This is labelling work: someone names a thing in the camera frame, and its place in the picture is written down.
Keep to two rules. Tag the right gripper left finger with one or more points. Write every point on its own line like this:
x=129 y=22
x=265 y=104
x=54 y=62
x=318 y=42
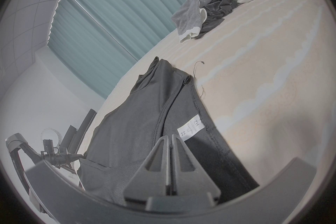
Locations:
x=157 y=178

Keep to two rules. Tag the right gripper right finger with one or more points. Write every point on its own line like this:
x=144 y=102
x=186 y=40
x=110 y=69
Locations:
x=186 y=178

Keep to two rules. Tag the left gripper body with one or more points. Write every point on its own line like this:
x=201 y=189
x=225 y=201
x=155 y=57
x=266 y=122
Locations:
x=61 y=159

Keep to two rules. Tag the black garment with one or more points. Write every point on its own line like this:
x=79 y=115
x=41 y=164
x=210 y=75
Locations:
x=147 y=112

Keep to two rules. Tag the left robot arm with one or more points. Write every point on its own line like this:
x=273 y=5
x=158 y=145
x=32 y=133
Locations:
x=17 y=140

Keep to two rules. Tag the bed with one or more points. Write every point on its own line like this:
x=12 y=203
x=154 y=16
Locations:
x=262 y=60

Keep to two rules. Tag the pile of clothes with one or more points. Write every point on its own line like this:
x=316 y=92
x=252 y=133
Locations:
x=189 y=15

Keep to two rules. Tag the black dressing table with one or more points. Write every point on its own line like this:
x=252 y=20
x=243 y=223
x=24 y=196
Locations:
x=70 y=136

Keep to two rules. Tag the black chest of drawers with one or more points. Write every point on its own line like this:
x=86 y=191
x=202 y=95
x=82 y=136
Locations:
x=88 y=123

